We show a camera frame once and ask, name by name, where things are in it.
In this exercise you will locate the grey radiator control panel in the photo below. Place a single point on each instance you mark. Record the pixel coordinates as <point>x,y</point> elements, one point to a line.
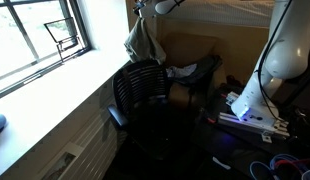
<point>60,165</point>

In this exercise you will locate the black office chair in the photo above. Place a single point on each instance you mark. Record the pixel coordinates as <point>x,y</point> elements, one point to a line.
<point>138,83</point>

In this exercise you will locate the dark blue-grey garment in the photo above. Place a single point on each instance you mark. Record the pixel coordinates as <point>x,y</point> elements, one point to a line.
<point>208,66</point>

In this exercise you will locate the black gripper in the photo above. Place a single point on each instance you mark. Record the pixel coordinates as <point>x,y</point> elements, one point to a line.
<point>138,8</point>

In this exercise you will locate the black clamp red tip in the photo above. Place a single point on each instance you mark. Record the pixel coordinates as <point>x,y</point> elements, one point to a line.
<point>210,120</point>
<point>223,95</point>

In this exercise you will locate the dark window frame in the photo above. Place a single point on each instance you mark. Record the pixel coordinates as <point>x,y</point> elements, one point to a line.
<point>80,26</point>

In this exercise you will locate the grey cloth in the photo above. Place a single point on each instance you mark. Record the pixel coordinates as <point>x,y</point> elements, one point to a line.
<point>143,43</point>

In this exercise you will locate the aluminium robot base mount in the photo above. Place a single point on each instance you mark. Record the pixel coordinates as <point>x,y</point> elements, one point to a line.
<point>251,123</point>

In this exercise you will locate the white wall radiator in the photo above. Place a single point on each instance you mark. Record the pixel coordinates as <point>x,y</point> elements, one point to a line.
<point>95,150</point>

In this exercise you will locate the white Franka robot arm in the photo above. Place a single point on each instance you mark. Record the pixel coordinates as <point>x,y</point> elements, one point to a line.
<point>288,50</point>

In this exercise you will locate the black robot table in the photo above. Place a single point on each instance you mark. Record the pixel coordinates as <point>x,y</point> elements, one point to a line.
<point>221,143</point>

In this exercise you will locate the white tape strip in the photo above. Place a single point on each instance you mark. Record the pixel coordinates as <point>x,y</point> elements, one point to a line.
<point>221,163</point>

